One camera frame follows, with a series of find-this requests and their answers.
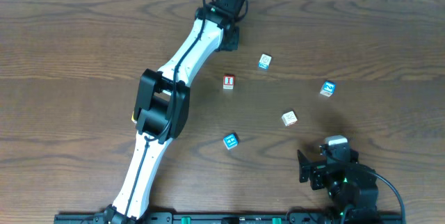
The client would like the red letter I block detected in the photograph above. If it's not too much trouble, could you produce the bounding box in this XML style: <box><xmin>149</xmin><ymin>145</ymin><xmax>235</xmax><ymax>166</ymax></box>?
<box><xmin>222</xmin><ymin>75</ymin><xmax>235</xmax><ymax>90</ymax></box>

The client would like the blue number 2 block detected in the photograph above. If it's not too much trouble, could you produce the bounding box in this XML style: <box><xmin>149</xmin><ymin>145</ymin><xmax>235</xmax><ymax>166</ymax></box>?
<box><xmin>320</xmin><ymin>81</ymin><xmax>336</xmax><ymax>97</ymax></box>

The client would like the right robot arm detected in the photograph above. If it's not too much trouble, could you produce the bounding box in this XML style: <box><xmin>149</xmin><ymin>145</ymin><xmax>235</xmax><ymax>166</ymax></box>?
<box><xmin>298</xmin><ymin>145</ymin><xmax>378</xmax><ymax>219</ymax></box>

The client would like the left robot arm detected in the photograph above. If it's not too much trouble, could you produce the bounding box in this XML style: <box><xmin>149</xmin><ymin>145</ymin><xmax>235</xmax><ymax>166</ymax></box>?
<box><xmin>104</xmin><ymin>2</ymin><xmax>243</xmax><ymax>223</ymax></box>

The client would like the white M letter block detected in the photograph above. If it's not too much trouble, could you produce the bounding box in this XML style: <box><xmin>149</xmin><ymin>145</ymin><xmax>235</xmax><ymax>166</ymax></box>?
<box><xmin>281</xmin><ymin>110</ymin><xmax>298</xmax><ymax>127</ymax></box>

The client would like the white blue-sided block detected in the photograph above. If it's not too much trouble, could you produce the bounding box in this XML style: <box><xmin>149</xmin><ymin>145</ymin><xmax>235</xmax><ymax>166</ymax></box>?
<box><xmin>258</xmin><ymin>54</ymin><xmax>272</xmax><ymax>70</ymax></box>

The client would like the blue top block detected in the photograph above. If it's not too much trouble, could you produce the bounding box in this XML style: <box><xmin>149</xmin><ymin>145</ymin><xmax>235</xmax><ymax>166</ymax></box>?
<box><xmin>223</xmin><ymin>133</ymin><xmax>238</xmax><ymax>150</ymax></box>

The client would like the yellow block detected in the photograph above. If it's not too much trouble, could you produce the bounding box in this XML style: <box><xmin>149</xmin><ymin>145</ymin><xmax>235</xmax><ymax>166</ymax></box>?
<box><xmin>131</xmin><ymin>111</ymin><xmax>137</xmax><ymax>124</ymax></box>

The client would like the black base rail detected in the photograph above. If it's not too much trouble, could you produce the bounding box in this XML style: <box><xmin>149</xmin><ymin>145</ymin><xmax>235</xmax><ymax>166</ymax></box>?
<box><xmin>54</xmin><ymin>210</ymin><xmax>404</xmax><ymax>224</ymax></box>

